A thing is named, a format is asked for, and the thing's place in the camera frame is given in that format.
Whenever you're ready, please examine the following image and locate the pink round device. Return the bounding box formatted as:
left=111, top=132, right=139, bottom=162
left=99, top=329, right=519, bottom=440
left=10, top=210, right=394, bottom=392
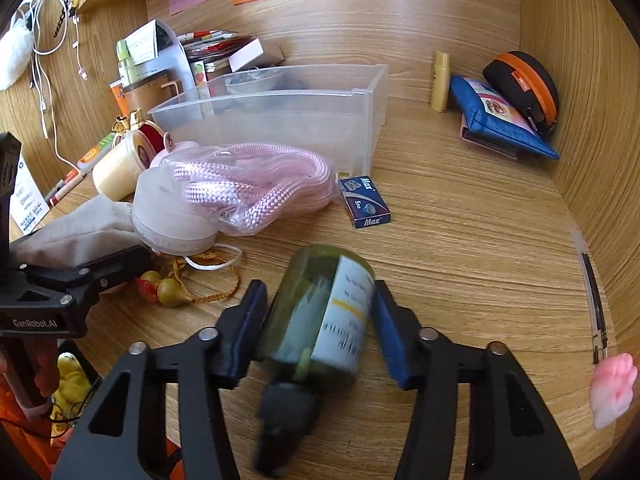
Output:
left=131, top=167, right=221, bottom=256

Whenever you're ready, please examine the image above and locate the person's left hand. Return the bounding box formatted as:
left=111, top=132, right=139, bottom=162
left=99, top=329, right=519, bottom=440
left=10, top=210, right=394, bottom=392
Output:
left=20, top=342, right=57, bottom=408

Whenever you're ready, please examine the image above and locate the yellow plush toy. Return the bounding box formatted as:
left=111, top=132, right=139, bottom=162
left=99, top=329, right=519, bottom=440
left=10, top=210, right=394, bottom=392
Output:
left=50, top=352, right=97, bottom=437

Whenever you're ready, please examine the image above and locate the black case with orange zipper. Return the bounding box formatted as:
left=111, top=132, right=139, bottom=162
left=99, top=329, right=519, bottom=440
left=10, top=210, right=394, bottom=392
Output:
left=482, top=51, right=560, bottom=138

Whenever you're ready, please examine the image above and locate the green and orange tube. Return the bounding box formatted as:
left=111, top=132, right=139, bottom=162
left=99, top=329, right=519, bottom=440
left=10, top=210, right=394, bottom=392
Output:
left=77, top=132, right=117, bottom=171

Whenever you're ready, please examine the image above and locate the pink rope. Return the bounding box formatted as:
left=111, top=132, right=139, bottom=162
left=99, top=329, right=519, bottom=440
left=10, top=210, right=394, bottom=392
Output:
left=172, top=142, right=335, bottom=237

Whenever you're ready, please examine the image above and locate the gourd charm with orange cord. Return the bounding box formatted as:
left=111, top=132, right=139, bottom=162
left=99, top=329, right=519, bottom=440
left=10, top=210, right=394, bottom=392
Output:
left=135, top=255, right=242, bottom=309

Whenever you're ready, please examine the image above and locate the pink wallet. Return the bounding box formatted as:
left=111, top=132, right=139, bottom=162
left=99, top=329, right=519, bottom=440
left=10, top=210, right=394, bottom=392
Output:
left=459, top=115, right=521, bottom=160

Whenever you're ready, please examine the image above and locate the white note card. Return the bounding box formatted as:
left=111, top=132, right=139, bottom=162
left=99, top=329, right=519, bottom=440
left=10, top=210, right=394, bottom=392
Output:
left=122, top=29, right=167, bottom=83

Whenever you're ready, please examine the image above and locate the stack of papers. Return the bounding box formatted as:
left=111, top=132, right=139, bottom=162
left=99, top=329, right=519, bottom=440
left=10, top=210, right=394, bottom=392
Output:
left=180, top=29, right=261, bottom=76

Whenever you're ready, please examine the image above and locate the green glass bottle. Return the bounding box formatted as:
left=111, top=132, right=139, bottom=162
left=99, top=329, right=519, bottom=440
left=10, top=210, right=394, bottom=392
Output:
left=255, top=245, right=377, bottom=478

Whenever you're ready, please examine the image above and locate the white drawstring cord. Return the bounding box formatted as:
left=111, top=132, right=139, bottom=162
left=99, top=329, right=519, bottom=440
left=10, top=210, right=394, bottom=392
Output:
left=184, top=241, right=244, bottom=272

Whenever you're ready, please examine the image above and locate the cream plastic jar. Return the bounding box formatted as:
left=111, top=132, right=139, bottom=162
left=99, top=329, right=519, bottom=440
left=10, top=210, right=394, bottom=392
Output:
left=92, top=130, right=151, bottom=202

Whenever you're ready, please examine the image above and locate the white printed card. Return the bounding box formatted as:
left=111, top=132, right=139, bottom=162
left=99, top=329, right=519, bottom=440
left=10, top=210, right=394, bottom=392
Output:
left=9, top=152, right=51, bottom=235

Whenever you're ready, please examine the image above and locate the green and white bottle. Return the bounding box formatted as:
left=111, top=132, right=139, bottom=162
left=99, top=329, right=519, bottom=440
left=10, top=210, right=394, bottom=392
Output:
left=116, top=39, right=135, bottom=86

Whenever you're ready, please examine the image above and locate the pink paw-shaped toy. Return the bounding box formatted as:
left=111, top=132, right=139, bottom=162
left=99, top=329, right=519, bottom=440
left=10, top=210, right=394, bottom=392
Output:
left=589, top=352, right=638, bottom=430

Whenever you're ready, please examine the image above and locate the white plush toy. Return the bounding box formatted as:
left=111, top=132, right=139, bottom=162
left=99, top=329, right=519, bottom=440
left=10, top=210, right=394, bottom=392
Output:
left=0, top=16, right=34, bottom=92

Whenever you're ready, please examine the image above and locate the white file holder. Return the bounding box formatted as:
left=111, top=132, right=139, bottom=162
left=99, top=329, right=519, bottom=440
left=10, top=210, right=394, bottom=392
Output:
left=150, top=19, right=201, bottom=106

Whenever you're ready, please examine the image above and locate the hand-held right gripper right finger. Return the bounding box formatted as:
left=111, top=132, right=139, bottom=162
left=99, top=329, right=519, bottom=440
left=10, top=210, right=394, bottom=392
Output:
left=372, top=280, right=581, bottom=480

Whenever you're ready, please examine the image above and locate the white small box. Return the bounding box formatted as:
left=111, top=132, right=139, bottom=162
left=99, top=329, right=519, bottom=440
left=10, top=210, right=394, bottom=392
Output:
left=229, top=39, right=264, bottom=73

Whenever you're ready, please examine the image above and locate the yellow tube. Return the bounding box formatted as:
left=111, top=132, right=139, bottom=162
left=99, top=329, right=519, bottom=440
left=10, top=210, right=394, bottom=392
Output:
left=431, top=51, right=452, bottom=113

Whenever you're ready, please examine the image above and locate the brown mug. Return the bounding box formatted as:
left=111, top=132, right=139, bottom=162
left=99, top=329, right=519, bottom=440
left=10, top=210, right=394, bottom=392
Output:
left=120, top=72, right=185, bottom=116

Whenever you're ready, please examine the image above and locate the clear plastic storage bin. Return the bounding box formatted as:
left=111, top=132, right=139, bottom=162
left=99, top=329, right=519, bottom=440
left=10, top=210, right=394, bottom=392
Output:
left=147, top=64, right=390, bottom=176

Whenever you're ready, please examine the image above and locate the blue staple box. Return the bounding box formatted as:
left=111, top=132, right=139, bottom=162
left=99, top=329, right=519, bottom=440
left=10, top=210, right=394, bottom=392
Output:
left=336, top=172, right=392, bottom=229

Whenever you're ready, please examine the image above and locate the small clear plastic tub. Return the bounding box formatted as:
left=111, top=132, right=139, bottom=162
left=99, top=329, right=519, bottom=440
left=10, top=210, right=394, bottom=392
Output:
left=224, top=68, right=287, bottom=97

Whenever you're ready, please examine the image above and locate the beige cloth pouch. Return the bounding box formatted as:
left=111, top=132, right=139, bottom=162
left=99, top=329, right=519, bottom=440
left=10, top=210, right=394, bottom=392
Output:
left=17, top=195, right=146, bottom=266

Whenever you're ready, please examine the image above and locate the fruit sticker strip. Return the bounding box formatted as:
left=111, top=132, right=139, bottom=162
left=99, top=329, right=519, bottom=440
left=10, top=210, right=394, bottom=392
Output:
left=192, top=60, right=209, bottom=102

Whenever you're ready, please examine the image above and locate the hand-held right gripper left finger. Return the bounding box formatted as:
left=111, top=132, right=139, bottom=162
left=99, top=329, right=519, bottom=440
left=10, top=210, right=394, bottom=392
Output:
left=50, top=280, right=271, bottom=480

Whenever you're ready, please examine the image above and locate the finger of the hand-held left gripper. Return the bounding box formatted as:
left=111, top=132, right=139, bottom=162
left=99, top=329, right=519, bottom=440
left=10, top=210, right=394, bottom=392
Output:
left=20, top=245, right=153, bottom=311

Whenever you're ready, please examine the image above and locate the white charging cable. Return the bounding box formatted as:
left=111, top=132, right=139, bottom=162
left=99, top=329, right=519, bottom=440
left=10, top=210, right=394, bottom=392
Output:
left=20, top=0, right=90, bottom=171

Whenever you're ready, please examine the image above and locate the person's orange clothing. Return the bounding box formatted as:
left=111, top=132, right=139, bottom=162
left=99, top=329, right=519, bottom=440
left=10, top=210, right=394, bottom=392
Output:
left=0, top=355, right=68, bottom=480

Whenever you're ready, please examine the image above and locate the gold ribbon ornament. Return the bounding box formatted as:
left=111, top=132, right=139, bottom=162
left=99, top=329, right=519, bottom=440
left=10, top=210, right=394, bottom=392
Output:
left=112, top=110, right=166, bottom=171

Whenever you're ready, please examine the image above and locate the red and white marker pen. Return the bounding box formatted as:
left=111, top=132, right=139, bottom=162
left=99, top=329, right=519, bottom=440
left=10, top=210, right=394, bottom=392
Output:
left=42, top=166, right=86, bottom=207

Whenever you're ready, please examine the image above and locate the clear black pen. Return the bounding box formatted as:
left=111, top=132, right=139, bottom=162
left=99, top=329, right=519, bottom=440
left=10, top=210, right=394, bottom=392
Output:
left=570, top=230, right=611, bottom=366

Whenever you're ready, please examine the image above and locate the blue zip pouch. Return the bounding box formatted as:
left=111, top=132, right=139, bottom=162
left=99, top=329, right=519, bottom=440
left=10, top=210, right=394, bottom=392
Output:
left=449, top=75, right=561, bottom=161

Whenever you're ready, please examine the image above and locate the black chain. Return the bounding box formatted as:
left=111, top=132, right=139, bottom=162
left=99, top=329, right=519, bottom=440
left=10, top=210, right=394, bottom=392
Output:
left=52, top=0, right=75, bottom=39

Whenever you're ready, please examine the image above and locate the wooden desktop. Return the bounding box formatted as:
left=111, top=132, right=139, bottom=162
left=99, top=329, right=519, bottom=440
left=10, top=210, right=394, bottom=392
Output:
left=45, top=45, right=631, bottom=480

